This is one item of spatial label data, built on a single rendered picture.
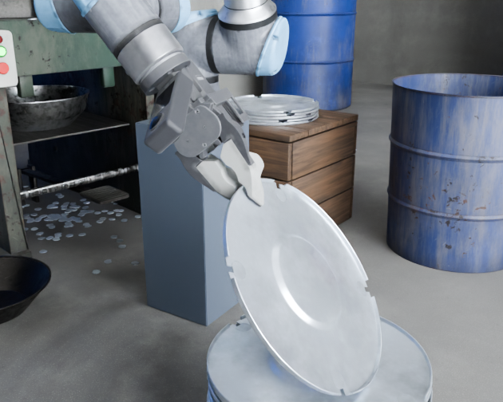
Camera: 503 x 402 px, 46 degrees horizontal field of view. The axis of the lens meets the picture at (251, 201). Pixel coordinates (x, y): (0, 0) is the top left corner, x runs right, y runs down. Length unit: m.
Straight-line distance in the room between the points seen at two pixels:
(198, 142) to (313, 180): 1.04
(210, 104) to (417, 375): 0.43
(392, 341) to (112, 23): 0.56
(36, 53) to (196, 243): 0.76
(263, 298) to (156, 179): 0.69
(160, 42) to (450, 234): 1.10
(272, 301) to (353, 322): 0.16
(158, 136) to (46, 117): 1.25
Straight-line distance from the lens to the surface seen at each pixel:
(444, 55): 4.71
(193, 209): 1.28
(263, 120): 1.74
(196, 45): 1.24
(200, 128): 0.74
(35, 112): 1.90
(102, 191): 1.80
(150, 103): 1.91
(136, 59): 0.76
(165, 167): 1.30
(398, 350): 0.86
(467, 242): 1.68
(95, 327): 1.43
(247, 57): 1.21
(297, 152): 1.66
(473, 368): 1.33
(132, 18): 0.77
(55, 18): 0.95
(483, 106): 1.57
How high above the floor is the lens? 0.72
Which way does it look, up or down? 20 degrees down
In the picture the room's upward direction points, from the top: straight up
